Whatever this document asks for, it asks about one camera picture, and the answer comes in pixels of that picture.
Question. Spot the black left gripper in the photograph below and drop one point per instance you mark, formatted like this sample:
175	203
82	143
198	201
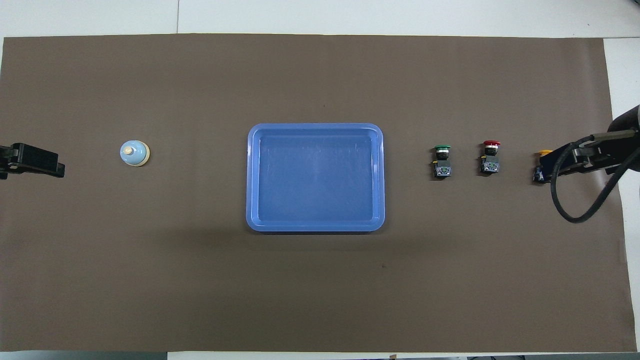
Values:
35	157

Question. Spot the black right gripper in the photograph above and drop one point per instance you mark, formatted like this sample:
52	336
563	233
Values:
625	150

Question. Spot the yellow mushroom push button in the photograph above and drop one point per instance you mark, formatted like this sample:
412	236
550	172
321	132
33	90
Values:
544	152

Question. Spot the red mushroom push button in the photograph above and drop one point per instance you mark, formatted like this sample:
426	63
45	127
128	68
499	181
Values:
490	164

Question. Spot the light blue service bell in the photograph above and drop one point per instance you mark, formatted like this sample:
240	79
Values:
134	154

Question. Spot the green mushroom push button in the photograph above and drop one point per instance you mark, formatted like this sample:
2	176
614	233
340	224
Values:
442	169

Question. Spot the blue plastic tray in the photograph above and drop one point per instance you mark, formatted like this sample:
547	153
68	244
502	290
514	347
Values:
315	180

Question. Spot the brown table mat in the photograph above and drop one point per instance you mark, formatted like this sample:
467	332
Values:
320	75

